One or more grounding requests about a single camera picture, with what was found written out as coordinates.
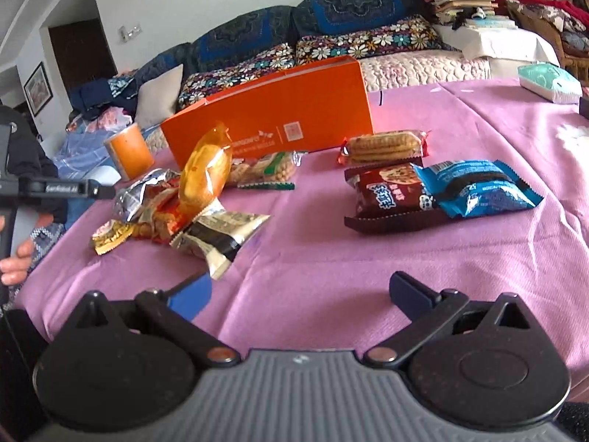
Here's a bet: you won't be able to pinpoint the pile of clothes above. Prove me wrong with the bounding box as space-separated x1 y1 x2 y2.
69 76 139 132

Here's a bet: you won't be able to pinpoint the orange cardboard box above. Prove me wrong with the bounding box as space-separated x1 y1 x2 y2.
160 55 374 171

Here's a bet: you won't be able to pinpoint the clear biscuit packet red ends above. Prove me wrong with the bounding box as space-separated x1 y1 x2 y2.
339 130 428 166

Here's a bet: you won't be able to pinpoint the silver snack packet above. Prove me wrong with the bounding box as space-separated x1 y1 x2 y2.
113 169 180 224

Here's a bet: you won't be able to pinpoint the clear peanut packet green edge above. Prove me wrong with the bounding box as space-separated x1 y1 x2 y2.
225 151 302 190

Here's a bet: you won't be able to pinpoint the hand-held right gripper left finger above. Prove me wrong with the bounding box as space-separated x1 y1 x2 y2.
69 273 241 370

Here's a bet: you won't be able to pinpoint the teal tissue pack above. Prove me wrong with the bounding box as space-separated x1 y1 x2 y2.
518 62 583 104

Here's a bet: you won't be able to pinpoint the floral daisy cushion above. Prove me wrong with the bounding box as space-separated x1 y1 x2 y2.
294 16 445 66
177 42 297 111

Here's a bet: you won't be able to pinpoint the blue white striped cloth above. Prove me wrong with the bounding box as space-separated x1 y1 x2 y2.
53 129 121 187

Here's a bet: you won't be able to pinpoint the blue patterned sofa cushion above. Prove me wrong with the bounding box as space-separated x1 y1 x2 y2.
133 42 194 86
292 0 426 38
191 6 295 72

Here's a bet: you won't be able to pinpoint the beige pillow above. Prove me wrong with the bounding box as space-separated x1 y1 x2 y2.
133 63 185 130

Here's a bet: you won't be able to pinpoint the orange cylindrical can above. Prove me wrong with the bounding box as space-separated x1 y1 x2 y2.
103 123 155 181

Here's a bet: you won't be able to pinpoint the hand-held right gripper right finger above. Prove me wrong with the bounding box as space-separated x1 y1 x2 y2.
363 271 537 369

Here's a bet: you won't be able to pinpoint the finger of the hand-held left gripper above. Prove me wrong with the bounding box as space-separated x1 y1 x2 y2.
18 177 116 200

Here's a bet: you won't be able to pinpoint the dark wooden door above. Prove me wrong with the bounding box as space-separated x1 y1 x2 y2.
48 18 118 84

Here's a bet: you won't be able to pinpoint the purple floral tablecloth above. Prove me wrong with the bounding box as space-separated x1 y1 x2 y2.
14 78 589 378

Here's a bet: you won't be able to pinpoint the wooden chair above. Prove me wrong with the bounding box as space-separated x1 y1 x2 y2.
506 2 589 84

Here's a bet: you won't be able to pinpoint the small gold snack packet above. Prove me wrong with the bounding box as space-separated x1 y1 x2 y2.
92 220 135 255

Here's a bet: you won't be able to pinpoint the red clear cracker packet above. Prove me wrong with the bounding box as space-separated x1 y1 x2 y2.
138 183 194 245

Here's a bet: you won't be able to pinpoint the person's left hand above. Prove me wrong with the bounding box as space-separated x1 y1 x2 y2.
0 238 35 286

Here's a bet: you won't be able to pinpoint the brown chocolate cookie packet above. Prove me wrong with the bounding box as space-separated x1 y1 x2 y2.
344 162 438 235

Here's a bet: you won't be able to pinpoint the yellow orange clear packet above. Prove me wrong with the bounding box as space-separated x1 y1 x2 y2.
179 122 232 215

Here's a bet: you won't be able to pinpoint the framed wall picture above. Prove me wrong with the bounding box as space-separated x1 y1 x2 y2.
24 61 53 117

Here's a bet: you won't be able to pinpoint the blue cookie packet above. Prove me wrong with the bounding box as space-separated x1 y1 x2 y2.
413 159 544 218

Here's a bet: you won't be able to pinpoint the red cloth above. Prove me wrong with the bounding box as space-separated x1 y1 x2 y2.
494 0 589 24

